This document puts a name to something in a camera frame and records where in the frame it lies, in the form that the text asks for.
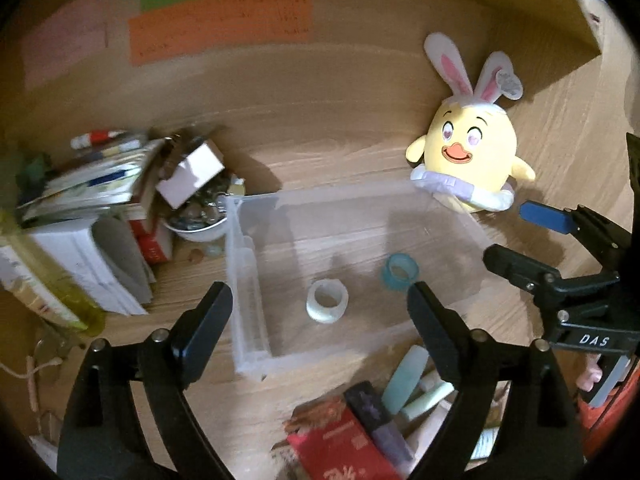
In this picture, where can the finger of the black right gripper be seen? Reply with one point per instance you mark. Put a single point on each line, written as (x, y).
(523, 272)

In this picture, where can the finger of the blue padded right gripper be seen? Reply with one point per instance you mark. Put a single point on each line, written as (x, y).
(547, 217)

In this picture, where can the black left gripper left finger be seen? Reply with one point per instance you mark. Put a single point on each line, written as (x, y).
(102, 437)

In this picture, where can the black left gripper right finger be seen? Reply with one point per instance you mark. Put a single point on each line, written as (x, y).
(539, 435)

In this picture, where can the small dark green bottle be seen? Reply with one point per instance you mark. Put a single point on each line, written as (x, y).
(485, 444)

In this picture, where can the pale green long tube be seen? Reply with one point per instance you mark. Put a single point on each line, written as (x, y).
(427, 401)

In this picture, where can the teal tape roll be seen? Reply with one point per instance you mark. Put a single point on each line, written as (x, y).
(400, 271)

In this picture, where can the mint green tube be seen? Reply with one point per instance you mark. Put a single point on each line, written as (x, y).
(405, 379)

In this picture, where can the purple black cosmetic bottle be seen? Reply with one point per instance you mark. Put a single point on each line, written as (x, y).
(366, 404)

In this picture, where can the white tape roll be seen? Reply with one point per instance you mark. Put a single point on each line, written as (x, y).
(327, 301)

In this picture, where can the red paper envelope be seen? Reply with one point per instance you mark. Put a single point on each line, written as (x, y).
(330, 443)

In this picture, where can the pink cream tube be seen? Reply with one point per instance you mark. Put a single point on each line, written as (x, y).
(421, 438)

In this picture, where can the right hand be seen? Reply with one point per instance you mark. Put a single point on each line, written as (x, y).
(591, 373)

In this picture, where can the eyeglasses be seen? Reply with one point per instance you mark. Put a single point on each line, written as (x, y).
(46, 363)

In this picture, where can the yellow chick bunny plush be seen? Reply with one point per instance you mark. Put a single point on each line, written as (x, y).
(467, 159)

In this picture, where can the yellow green spray bottle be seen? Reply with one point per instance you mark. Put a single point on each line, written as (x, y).
(32, 276)

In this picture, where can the white paper boxes stack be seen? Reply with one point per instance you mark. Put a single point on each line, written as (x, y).
(103, 258)

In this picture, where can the red book stack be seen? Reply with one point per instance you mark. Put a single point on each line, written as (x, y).
(154, 240)

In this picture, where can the clear plastic storage bin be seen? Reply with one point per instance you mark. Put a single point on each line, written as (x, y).
(279, 244)

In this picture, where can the white bowl of stones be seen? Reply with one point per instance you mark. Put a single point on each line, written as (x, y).
(203, 217)

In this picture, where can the small white pink box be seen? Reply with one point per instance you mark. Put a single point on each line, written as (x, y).
(197, 169)

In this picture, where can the red white marker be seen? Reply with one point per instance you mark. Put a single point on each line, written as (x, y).
(95, 138)

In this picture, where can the orange sticky note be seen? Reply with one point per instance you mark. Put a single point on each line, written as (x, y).
(194, 26)

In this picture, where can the pink sticky note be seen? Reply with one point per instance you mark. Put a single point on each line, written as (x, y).
(76, 31)

